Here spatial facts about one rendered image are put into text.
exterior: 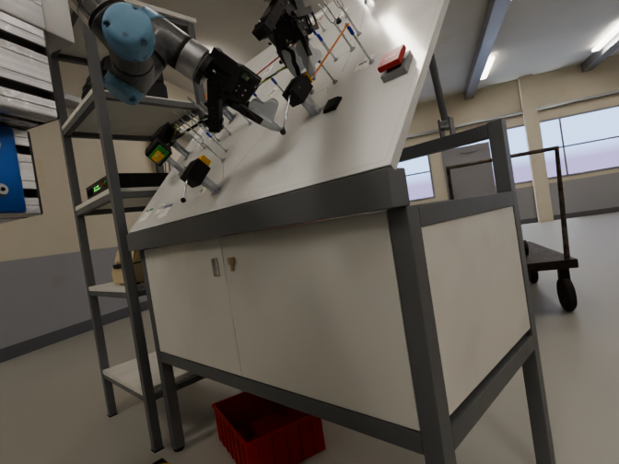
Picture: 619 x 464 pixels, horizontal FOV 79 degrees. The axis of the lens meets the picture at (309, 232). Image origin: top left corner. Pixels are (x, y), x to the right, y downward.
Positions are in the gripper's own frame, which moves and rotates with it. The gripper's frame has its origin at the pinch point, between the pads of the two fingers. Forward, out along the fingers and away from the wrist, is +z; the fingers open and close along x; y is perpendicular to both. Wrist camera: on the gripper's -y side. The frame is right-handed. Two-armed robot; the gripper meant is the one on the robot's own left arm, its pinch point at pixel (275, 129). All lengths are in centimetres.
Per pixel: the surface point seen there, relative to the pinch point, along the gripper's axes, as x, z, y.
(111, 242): 326, -79, -304
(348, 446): -4, 81, -77
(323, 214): -23.8, 15.0, -3.0
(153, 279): 29, -6, -79
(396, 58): -8.1, 11.5, 26.7
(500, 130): 16, 51, 32
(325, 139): -7.4, 9.6, 6.0
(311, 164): -12.2, 9.5, 1.0
